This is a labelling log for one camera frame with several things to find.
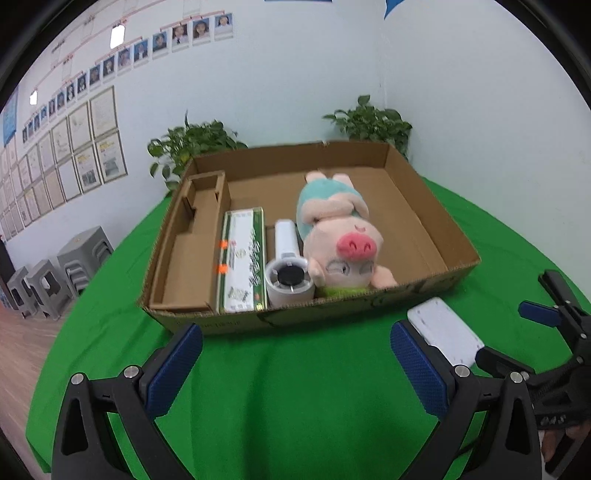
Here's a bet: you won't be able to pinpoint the white rectangular device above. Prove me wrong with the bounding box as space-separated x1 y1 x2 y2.
407 297 485 367

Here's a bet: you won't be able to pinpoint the pink pig plush toy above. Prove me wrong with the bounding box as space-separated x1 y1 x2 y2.
295 171 398 297

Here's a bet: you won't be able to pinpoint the white handheld fan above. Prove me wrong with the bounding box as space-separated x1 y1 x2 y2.
264 219 315 308

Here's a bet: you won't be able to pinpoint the green white medicine box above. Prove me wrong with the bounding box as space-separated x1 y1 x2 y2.
216 207 267 313

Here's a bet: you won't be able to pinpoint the brown cardboard tray box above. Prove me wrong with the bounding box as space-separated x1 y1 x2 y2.
140 141 481 334

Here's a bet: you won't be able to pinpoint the green tablecloth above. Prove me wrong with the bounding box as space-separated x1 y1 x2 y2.
26 185 570 479

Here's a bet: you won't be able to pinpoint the grey stacked plastic stools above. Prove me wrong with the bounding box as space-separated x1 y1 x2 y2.
57 226 113 297

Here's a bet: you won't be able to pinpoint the right potted green plant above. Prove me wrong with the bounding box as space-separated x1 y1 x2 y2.
322 95 413 159

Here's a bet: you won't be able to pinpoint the potted green plant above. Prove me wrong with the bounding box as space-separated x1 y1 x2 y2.
322 95 413 159
146 113 247 196

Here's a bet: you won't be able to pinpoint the left potted green plant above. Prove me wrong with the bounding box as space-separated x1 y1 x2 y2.
146 113 247 196

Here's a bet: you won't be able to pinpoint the portrait photo row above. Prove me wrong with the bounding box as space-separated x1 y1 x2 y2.
16 1 233 146

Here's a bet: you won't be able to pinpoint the framed certificates on wall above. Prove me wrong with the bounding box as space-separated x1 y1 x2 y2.
1 86 128 241

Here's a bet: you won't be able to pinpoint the blue wave wall decal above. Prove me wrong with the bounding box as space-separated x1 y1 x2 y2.
384 0 404 18

